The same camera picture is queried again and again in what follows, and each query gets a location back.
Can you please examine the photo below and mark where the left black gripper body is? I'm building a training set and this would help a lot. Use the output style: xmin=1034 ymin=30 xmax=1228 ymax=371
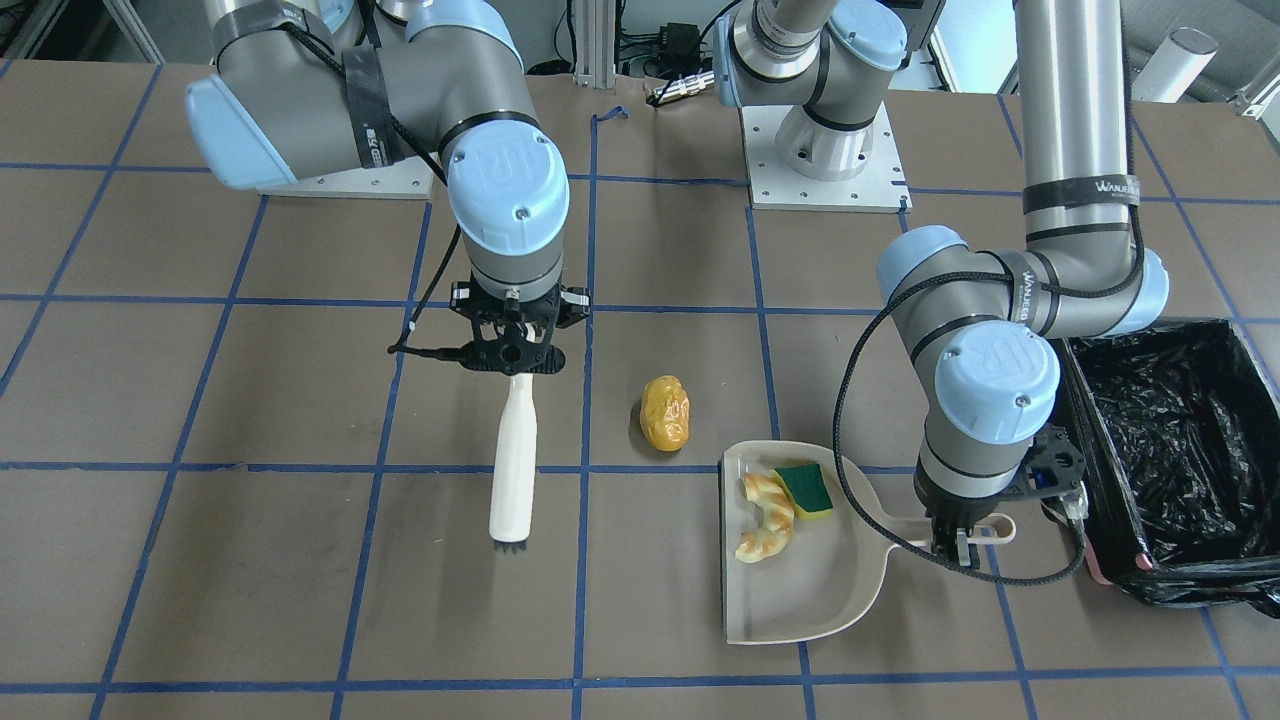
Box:
xmin=925 ymin=425 xmax=1088 ymax=546

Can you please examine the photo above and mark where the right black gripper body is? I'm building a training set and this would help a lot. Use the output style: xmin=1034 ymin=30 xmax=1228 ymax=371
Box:
xmin=449 ymin=282 xmax=593 ymax=375

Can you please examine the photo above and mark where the beige plastic dustpan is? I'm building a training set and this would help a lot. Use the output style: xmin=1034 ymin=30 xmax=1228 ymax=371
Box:
xmin=721 ymin=439 xmax=1018 ymax=646

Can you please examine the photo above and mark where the yellow green sponge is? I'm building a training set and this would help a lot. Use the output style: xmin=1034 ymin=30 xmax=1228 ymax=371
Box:
xmin=773 ymin=462 xmax=835 ymax=520

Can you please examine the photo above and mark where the yellow toy potato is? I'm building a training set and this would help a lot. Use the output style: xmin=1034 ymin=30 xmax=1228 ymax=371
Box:
xmin=639 ymin=374 xmax=691 ymax=452

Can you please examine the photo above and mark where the beige hand brush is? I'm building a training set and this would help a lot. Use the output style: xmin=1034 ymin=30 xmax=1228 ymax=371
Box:
xmin=489 ymin=373 xmax=538 ymax=553

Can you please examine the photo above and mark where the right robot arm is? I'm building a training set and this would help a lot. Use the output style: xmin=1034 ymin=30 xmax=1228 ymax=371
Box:
xmin=186 ymin=1 xmax=593 ymax=552

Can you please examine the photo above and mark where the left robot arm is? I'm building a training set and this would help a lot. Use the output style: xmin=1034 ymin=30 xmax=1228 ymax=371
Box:
xmin=877 ymin=1 xmax=1170 ymax=565

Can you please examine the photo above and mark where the black lined trash bin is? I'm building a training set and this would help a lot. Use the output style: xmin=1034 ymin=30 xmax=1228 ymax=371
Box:
xmin=1053 ymin=319 xmax=1279 ymax=618

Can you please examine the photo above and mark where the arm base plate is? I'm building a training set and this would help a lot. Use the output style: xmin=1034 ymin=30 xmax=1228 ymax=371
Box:
xmin=740 ymin=105 xmax=913 ymax=213
xmin=255 ymin=158 xmax=439 ymax=200

